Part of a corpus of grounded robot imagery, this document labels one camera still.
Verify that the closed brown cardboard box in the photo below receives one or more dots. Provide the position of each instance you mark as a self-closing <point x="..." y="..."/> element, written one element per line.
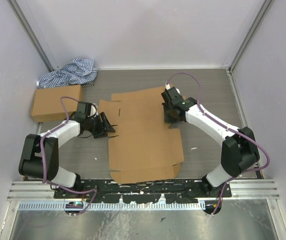
<point x="50" y="104"/>

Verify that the blue striped crumpled cloth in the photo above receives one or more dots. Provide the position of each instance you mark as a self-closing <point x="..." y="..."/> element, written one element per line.
<point x="80" y="71"/>

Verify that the left aluminium corner post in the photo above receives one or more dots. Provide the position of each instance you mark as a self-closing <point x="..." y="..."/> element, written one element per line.
<point x="30" y="33"/>

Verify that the white slotted cable duct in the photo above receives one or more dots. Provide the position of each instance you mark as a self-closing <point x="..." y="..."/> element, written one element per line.
<point x="65" y="205"/>

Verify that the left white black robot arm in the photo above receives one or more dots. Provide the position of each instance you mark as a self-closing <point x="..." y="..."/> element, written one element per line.
<point x="40" y="154"/>

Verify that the right aluminium corner post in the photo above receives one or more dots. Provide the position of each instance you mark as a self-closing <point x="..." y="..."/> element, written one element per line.
<point x="263" y="10"/>

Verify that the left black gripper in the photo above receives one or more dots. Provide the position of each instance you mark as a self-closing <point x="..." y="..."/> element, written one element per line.
<point x="101" y="132"/>

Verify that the brown cardboard box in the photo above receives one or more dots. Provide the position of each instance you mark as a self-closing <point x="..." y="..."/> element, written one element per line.
<point x="50" y="104"/>
<point x="143" y="147"/>

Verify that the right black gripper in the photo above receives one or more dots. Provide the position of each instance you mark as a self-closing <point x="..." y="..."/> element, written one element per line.
<point x="168" y="120"/>

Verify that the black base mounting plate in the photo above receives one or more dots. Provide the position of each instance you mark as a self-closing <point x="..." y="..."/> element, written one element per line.
<point x="174" y="190"/>

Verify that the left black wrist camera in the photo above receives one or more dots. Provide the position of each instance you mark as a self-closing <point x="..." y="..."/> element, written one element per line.
<point x="83" y="111"/>

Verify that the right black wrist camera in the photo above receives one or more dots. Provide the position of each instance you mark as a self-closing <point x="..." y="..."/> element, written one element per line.
<point x="171" y="97"/>

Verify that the aluminium front rail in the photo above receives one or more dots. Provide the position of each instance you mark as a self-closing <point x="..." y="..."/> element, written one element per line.
<point x="245" y="188"/>

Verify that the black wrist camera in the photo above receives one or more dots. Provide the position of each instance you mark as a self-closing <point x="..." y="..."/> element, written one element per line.
<point x="83" y="111"/>
<point x="171" y="97"/>

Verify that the aluminium corner post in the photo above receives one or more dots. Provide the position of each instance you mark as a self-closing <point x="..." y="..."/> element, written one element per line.
<point x="263" y="10"/>
<point x="30" y="33"/>

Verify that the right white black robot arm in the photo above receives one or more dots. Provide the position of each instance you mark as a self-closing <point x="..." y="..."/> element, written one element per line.
<point x="238" y="149"/>

